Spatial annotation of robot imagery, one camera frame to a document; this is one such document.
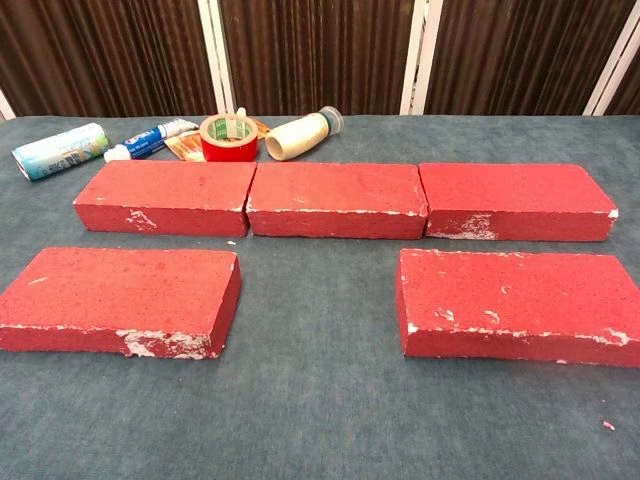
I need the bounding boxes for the red foam brick white specks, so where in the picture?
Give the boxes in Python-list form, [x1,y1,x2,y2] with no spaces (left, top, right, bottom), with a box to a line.
[396,248,640,370]

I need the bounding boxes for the red tape roll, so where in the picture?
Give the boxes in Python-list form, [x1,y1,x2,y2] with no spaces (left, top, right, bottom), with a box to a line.
[199,114,260,163]

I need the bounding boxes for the orange spout pouch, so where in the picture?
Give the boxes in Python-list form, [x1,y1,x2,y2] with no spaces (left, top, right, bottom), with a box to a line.
[163,107,272,163]

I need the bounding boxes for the cream bottle clear cap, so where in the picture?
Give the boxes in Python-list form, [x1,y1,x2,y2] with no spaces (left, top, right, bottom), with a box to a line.
[264,105,345,162]

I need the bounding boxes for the blue felt table cover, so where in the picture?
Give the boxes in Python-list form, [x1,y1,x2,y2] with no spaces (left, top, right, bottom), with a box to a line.
[0,114,640,480]

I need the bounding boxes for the blue white cylindrical canister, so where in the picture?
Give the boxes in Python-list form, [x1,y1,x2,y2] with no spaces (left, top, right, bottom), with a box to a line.
[10,122,111,182]

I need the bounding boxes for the blue white toothpaste tube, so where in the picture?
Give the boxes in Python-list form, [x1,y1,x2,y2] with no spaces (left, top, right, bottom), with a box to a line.
[103,117,199,164]

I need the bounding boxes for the red foam brick heavily chipped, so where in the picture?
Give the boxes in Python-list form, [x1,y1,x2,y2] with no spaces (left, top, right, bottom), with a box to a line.
[0,246,243,361]

